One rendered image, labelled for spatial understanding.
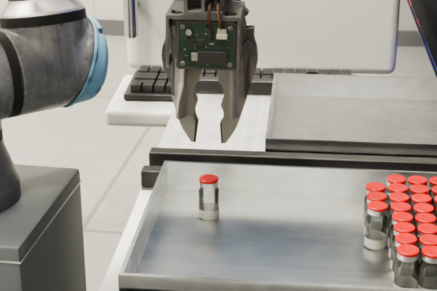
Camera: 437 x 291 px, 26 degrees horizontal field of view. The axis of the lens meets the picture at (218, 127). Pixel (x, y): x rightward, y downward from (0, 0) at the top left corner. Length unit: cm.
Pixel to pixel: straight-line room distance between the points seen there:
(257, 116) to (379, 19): 49
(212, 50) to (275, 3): 84
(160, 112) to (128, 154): 192
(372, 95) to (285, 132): 19
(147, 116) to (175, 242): 61
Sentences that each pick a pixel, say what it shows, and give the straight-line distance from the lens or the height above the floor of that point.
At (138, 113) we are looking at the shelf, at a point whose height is 80.
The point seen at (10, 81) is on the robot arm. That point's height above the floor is 96.
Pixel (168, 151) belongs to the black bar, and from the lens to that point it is 115.
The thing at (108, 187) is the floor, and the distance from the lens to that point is 322.
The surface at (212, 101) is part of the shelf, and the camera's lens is 138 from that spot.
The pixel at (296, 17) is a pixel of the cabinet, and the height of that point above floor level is 91.
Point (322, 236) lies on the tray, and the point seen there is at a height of 88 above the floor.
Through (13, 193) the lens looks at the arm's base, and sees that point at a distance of 129.
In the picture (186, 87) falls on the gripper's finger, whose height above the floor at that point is 103.
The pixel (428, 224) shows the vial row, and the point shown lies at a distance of 93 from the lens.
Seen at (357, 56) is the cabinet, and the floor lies 84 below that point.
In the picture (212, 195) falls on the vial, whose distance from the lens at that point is 101.
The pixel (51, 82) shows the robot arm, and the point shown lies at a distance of 126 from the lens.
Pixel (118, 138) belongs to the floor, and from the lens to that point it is 362.
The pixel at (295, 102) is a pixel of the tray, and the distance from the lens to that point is 137.
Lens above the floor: 134
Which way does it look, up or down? 21 degrees down
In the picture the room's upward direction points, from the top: straight up
